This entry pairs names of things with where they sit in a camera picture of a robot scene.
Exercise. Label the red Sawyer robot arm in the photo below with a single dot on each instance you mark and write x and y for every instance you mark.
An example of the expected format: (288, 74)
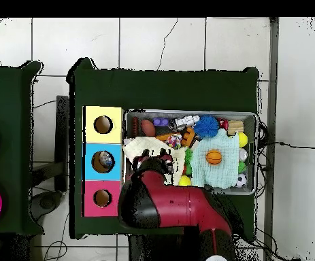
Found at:
(179, 204)

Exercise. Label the wooden box with three holes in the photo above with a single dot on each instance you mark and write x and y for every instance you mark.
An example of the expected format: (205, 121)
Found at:
(91, 136)

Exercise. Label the orange toy basketball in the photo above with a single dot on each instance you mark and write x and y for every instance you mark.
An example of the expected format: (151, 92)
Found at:
(214, 157)

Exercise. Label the silver mesh bin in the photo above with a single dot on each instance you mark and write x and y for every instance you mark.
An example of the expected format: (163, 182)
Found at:
(251, 122)

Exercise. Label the grey metal post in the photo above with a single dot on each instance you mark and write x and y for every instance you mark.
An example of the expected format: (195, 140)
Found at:
(271, 190)

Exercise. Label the silver toy robot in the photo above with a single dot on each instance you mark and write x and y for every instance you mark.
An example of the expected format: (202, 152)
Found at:
(185, 122)

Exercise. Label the cream muslin cloth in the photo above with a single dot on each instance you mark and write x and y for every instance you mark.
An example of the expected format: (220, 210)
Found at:
(140, 145)

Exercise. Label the dark green table cloth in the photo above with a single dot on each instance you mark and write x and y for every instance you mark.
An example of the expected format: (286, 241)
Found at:
(173, 89)
(10, 108)

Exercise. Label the brown toy football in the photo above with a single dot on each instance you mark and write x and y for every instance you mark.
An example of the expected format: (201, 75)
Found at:
(148, 127)

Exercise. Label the light blue muslin cloth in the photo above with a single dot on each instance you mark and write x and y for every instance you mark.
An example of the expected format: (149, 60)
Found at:
(222, 174)

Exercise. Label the plain yellow ball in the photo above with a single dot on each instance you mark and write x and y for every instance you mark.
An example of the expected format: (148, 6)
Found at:
(185, 181)

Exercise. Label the small toy soccer ball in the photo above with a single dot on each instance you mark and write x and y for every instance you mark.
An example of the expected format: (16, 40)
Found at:
(241, 180)

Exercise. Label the yellow ball with white seam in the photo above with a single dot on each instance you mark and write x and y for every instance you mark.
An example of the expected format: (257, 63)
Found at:
(243, 140)

